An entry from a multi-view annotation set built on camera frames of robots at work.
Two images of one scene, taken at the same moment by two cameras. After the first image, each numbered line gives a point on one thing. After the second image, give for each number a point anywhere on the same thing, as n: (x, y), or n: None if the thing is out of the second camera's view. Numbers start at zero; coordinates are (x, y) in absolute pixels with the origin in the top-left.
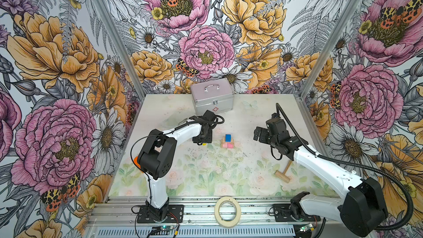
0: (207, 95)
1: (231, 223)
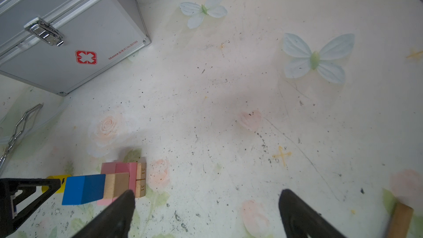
0: (63, 30)
1: None
